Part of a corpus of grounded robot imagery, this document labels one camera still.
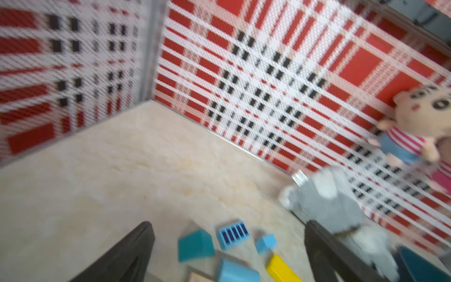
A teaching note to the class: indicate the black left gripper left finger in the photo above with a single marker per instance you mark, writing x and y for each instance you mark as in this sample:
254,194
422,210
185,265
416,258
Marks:
126,261

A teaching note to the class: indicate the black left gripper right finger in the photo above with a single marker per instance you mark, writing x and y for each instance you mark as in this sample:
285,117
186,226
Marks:
330,259

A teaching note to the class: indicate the long yellow block near husky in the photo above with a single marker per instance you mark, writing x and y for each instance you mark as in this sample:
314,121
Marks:
280,271

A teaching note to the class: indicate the grey husky plush toy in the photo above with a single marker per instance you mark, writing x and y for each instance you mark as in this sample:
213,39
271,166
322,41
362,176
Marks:
327,198

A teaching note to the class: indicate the blue letter P cube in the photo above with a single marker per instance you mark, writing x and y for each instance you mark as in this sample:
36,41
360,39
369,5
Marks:
265,243

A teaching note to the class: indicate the long natural wood block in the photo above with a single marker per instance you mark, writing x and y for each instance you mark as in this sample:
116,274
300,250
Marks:
194,275

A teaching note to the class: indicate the teal triangular block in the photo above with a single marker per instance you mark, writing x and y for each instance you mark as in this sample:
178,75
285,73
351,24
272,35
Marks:
196,245

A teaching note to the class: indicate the dark teal plastic bin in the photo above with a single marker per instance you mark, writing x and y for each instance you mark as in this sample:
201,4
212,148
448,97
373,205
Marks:
413,268

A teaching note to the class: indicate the light blue cylinder block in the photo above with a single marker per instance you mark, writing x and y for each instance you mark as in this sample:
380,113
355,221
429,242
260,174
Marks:
229,271

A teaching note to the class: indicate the blue striped block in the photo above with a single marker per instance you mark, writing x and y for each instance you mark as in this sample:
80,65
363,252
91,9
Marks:
232,235

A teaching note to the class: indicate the left hanging cartoon doll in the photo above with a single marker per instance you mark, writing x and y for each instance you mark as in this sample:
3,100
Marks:
422,117

